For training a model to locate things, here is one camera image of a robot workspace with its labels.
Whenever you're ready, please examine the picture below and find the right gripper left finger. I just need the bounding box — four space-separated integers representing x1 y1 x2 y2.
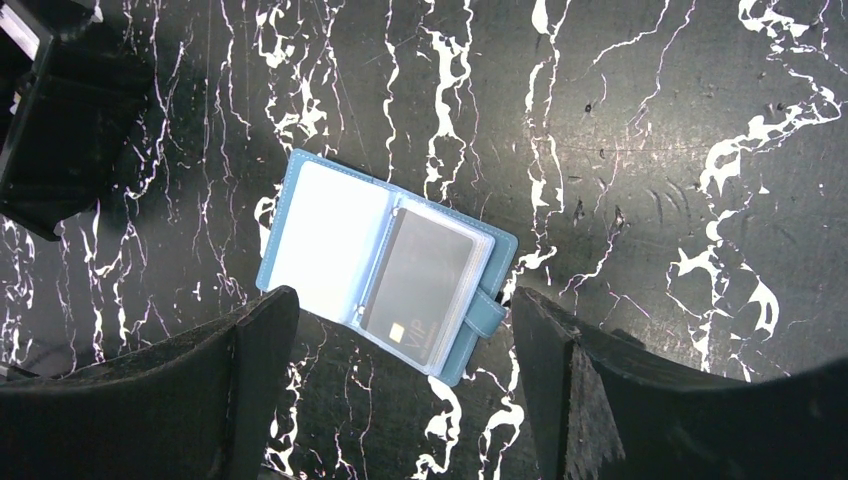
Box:
1 286 300 479

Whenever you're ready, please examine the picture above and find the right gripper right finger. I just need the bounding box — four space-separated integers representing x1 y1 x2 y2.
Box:
511 287 847 479

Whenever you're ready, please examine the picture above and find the black credit card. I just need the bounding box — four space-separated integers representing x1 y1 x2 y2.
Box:
360 208 475 370

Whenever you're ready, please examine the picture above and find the blue card holder wallet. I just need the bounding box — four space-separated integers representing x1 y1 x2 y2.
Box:
256 149 518 386

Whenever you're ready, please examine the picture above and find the black plastic card box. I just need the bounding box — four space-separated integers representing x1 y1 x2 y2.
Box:
1 1 153 241

